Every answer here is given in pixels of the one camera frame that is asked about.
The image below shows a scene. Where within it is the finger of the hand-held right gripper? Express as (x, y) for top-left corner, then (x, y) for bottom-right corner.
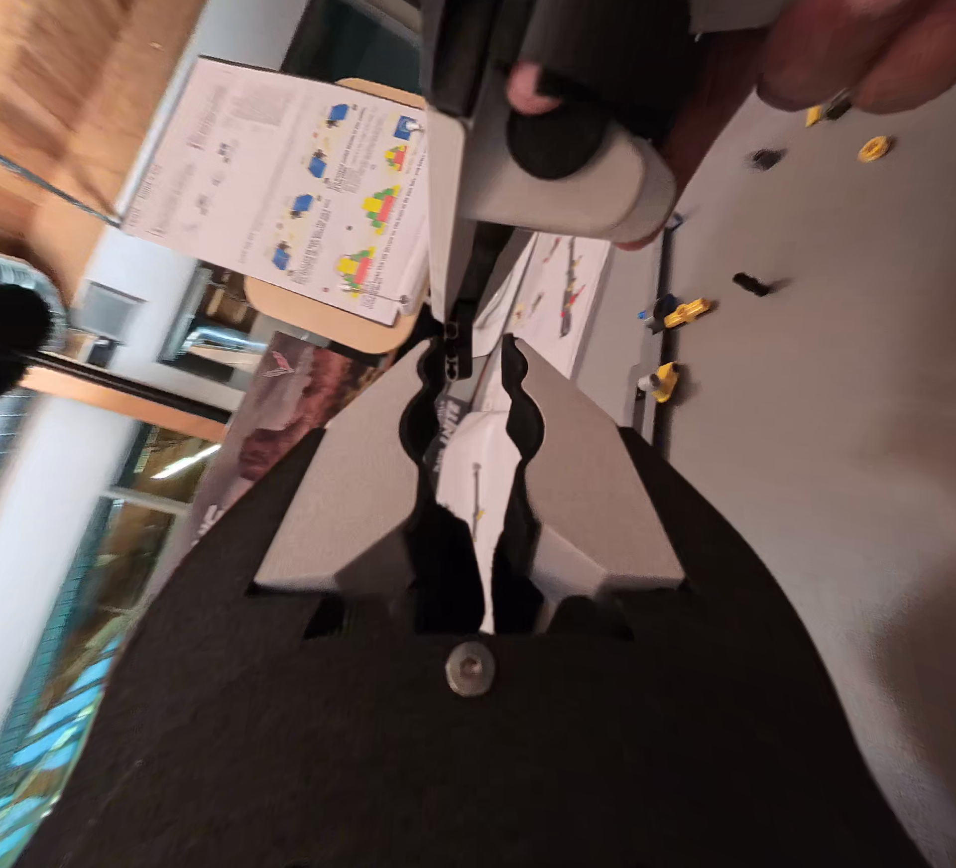
(426, 108), (516, 379)

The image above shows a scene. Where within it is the lego set box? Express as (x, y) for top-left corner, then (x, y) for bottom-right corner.
(179, 330), (397, 563)

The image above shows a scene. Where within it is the person's right hand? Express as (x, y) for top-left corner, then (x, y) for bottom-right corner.
(620, 0), (956, 250)

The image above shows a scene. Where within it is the printed instruction sheet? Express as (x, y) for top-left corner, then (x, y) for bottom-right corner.
(119, 56), (430, 327)

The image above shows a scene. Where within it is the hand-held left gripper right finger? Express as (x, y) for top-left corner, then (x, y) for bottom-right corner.
(491, 335), (686, 635)

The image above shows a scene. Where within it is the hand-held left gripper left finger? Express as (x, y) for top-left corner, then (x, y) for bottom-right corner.
(252, 338), (488, 635)

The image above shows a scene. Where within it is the open lego instruction booklet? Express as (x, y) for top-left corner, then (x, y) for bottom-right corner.
(429, 232), (615, 633)

